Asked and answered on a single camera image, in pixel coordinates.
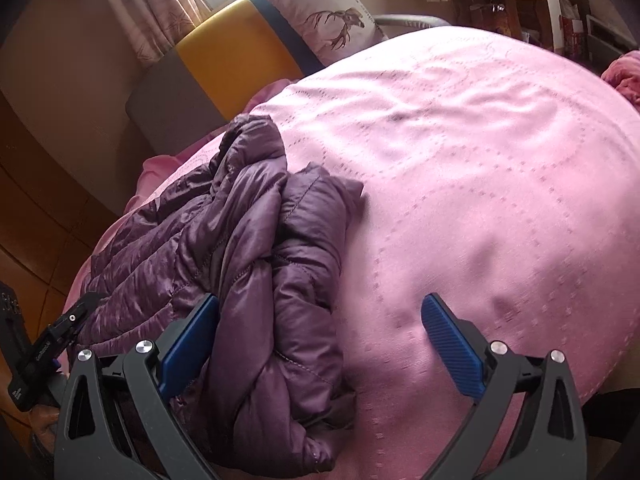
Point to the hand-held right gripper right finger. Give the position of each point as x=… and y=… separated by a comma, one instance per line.
x=452, y=345

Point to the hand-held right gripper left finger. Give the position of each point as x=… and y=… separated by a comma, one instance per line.
x=187, y=345

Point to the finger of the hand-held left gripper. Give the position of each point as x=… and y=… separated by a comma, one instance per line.
x=75, y=317

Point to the purple down jacket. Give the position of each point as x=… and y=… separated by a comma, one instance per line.
x=280, y=260

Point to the pink bedspread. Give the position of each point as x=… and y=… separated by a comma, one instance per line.
x=450, y=160

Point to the yellow grey blue headboard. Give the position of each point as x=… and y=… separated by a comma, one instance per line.
x=225, y=55

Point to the red cloth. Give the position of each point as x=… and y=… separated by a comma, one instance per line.
x=622, y=77

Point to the wooden shelf unit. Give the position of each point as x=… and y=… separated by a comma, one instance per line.
x=505, y=5

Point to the white red carton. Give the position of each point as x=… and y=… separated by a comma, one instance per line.
x=562, y=10

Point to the white deer print pillow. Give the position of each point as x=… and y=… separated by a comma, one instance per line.
x=325, y=10

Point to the grey bed rail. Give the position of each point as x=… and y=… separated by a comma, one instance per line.
x=415, y=21

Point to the grey wall heater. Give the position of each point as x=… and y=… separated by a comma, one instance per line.
x=607, y=40

